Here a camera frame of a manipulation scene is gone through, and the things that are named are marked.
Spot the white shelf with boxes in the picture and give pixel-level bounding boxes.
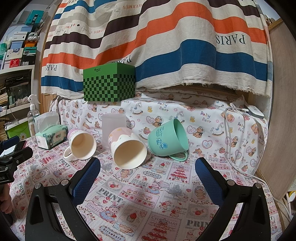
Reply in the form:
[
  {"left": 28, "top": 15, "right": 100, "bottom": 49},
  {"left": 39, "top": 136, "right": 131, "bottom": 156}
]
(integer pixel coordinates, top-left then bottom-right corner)
[{"left": 1, "top": 10, "right": 44, "bottom": 141}]

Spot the white power bank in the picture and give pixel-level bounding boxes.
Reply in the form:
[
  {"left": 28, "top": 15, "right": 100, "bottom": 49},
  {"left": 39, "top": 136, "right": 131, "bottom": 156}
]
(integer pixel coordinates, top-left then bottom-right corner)
[{"left": 243, "top": 103, "right": 264, "bottom": 119}]

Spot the green storage bin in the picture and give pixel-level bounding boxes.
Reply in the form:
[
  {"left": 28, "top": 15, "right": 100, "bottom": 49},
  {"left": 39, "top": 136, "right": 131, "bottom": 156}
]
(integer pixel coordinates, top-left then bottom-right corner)
[{"left": 6, "top": 121, "right": 31, "bottom": 141}]

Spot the clear spray bottle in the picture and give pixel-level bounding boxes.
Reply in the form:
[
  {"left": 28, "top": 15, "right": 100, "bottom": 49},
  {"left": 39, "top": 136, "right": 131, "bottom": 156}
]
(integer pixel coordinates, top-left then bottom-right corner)
[{"left": 27, "top": 94, "right": 40, "bottom": 138}]

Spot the small white mug with handle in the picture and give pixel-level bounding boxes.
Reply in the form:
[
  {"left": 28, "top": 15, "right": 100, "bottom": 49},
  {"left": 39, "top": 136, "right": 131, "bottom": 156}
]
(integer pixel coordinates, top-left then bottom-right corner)
[{"left": 63, "top": 128, "right": 97, "bottom": 162}]

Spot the tissue pack with white tissue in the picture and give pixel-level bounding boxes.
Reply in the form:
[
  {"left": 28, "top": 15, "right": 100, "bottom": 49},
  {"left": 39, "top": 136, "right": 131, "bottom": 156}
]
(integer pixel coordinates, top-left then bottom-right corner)
[{"left": 35, "top": 111, "right": 68, "bottom": 150}]

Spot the striped hanging cloth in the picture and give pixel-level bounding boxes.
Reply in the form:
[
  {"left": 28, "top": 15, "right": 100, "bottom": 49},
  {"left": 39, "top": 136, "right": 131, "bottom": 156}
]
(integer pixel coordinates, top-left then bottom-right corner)
[{"left": 41, "top": 1, "right": 273, "bottom": 99}]

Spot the white cable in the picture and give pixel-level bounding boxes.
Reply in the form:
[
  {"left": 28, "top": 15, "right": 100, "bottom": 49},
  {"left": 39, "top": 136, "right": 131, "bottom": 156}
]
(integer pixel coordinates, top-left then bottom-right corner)
[{"left": 223, "top": 105, "right": 291, "bottom": 220}]

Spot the pink and white mug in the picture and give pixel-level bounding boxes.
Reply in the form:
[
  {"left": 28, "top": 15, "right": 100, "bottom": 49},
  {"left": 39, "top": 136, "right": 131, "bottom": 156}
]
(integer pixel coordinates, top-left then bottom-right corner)
[{"left": 108, "top": 127, "right": 151, "bottom": 170}]

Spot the green checkered box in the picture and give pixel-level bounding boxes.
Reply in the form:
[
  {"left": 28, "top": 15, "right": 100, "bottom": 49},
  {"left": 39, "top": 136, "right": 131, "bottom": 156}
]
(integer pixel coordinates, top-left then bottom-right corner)
[{"left": 83, "top": 62, "right": 135, "bottom": 102}]

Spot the person's left hand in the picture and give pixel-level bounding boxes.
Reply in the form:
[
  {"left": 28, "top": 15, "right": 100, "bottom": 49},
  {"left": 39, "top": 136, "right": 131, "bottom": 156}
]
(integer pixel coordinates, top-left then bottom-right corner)
[{"left": 0, "top": 184, "right": 13, "bottom": 214}]

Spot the mint green plastic cup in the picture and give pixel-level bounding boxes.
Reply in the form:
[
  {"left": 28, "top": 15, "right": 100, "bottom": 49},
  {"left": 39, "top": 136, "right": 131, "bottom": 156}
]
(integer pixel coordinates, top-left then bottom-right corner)
[{"left": 147, "top": 118, "right": 189, "bottom": 162}]

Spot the frosted translucent plastic cup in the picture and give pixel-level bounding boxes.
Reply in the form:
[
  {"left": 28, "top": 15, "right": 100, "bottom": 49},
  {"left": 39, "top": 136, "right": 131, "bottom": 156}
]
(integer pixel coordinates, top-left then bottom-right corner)
[{"left": 102, "top": 113, "right": 126, "bottom": 149}]

